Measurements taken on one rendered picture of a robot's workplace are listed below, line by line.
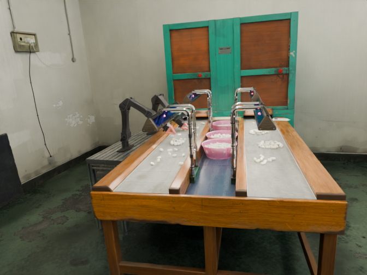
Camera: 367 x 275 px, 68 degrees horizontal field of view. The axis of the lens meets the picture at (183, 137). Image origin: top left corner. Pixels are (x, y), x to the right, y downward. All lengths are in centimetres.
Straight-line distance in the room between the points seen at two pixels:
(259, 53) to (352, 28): 134
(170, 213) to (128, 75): 324
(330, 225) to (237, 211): 40
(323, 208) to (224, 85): 196
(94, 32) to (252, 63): 262
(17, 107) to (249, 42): 271
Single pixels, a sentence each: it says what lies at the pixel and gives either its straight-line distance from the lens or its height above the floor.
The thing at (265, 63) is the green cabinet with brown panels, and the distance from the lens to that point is 302.
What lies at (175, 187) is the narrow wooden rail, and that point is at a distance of 137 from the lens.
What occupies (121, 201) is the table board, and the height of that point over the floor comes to 70.
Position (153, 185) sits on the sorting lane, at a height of 74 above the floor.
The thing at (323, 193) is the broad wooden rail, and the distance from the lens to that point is 137.
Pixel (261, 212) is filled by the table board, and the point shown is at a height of 67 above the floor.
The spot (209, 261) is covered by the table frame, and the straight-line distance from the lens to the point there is 159.
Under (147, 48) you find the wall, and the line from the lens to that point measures 423.
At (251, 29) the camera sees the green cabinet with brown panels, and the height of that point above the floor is 166.
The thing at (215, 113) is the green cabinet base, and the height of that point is 81.
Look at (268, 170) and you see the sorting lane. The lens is 164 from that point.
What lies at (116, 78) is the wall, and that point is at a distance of 449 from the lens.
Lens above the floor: 134
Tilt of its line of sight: 15 degrees down
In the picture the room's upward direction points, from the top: 4 degrees counter-clockwise
